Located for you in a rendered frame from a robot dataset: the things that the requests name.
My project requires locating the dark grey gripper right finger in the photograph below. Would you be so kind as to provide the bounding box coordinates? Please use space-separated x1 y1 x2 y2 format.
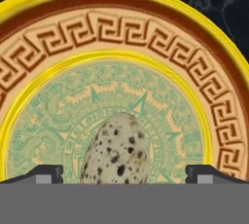
185 165 248 185

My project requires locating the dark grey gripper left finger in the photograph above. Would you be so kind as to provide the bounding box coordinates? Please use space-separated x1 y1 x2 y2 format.
2 165 64 185

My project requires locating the speckled egg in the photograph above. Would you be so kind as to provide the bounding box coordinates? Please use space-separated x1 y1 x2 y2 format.
80 111 151 185

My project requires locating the yellow rimmed patterned plate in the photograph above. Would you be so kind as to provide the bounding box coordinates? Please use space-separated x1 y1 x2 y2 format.
0 0 249 185

